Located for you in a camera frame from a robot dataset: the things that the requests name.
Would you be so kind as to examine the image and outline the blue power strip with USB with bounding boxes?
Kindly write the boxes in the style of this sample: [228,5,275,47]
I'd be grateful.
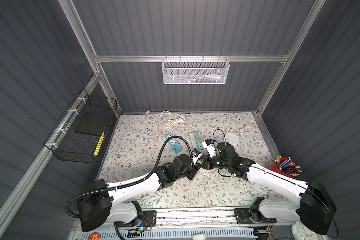
[166,133,182,154]

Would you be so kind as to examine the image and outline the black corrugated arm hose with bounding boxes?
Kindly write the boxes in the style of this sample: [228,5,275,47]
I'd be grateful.
[65,135,194,219]

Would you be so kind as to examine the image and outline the white square power socket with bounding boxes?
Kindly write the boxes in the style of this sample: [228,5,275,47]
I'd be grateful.
[225,133,240,147]

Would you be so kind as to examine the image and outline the white wire basket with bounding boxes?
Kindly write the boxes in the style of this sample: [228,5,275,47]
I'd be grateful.
[161,58,230,85]

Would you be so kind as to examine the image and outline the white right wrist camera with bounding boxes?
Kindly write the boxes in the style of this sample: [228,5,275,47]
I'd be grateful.
[202,139,217,158]

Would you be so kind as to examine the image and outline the white blue-strip cable bundle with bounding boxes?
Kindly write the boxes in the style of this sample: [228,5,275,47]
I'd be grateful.
[163,116,188,134]

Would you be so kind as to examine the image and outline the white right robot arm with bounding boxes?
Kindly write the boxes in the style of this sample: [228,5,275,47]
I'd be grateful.
[191,139,337,235]

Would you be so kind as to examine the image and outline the white round clock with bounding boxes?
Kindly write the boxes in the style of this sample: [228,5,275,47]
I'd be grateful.
[291,223,313,240]

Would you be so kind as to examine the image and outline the long white multicolour power strip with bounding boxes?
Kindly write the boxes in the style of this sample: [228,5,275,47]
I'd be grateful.
[190,132,206,155]

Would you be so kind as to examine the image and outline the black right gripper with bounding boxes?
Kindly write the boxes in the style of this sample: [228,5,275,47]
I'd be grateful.
[197,153,230,170]

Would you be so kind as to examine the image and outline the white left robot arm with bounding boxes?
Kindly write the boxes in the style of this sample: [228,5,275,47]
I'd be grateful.
[77,150,202,232]

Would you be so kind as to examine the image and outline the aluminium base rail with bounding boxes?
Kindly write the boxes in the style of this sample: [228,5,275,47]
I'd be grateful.
[71,206,289,232]

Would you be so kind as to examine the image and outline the red pen cup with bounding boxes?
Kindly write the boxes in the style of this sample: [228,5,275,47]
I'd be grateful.
[268,162,295,178]

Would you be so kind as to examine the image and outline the white square socket cable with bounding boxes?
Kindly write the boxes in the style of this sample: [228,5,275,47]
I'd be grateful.
[236,120,256,135]

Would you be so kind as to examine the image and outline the pens in red cup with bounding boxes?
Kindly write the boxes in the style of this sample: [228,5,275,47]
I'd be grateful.
[275,156,303,177]

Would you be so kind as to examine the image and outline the white power strip cable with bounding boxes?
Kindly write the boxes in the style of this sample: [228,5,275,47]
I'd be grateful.
[145,109,196,133]

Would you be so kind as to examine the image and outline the black wire basket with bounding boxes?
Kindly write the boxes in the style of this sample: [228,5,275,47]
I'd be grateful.
[45,91,118,164]

